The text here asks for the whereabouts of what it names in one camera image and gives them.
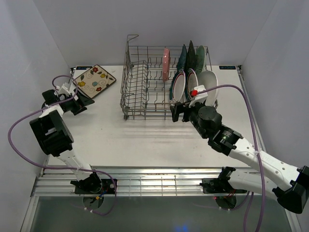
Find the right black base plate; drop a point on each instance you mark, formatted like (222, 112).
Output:
(219, 186)

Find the black floral square plate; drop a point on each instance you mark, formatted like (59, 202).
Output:
(191, 61)

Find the grey wire dish rack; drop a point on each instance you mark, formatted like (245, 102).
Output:
(143, 92)

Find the pale green plate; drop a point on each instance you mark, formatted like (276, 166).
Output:
(200, 59)

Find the left black table label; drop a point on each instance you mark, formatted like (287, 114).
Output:
(83, 68)

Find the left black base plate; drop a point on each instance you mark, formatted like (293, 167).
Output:
(107, 186)

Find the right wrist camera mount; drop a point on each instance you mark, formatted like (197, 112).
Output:
(198, 95)

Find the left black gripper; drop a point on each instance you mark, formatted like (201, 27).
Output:
(80, 103)

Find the teal square plate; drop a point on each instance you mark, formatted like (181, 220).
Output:
(182, 59)

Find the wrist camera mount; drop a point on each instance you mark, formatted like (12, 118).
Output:
(65, 89)
(198, 95)

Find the round plate teal red rim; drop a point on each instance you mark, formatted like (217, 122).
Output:
(191, 82)

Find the aluminium rail frame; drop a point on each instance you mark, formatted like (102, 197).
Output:
(148, 157)

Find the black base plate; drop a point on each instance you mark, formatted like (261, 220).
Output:
(219, 186)
(107, 186)

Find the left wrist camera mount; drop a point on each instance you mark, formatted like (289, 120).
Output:
(65, 89)

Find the black table label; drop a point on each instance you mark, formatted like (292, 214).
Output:
(227, 67)
(83, 68)

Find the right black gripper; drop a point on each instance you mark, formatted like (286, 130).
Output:
(178, 108)

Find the pink dotted scalloped plate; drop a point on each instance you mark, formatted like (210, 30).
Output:
(165, 65)

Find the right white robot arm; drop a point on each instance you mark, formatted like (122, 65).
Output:
(286, 184)

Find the cream floral square plate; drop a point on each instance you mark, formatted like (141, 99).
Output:
(94, 81)

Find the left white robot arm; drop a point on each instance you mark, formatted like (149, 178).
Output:
(55, 138)

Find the right black table label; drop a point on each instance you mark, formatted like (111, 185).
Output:
(227, 67)

